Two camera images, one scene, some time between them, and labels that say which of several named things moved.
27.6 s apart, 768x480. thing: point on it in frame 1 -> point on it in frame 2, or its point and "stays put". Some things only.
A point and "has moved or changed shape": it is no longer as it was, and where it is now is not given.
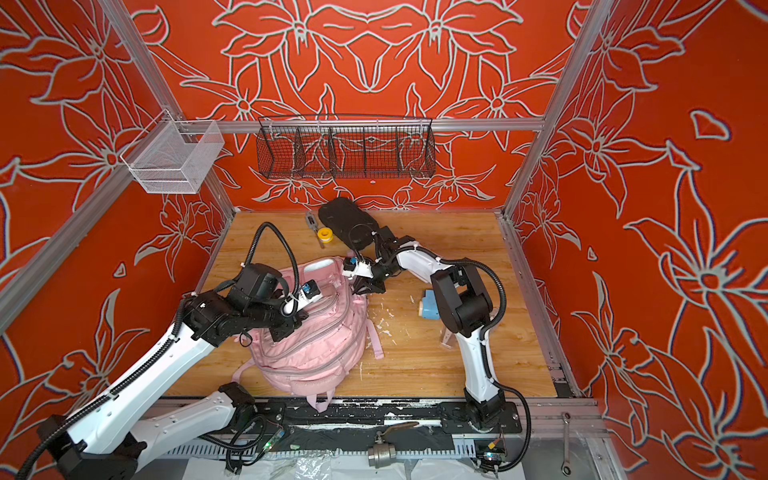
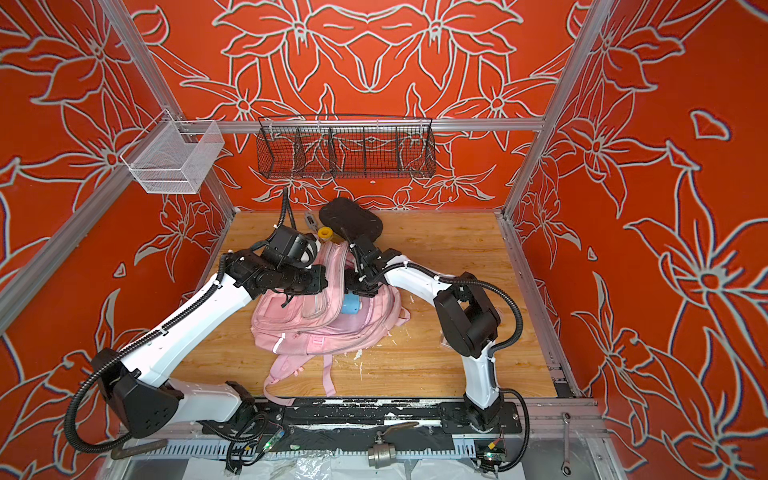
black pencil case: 349,222 stays put
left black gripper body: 273,313 -> 305,279
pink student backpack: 322,355 has moved or changed shape
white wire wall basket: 175,155 stays put
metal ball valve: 382,452 stays put
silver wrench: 565,468 stays put
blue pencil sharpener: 429,306 -> 351,303
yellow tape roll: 325,235 stays put
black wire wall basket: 345,147 stays put
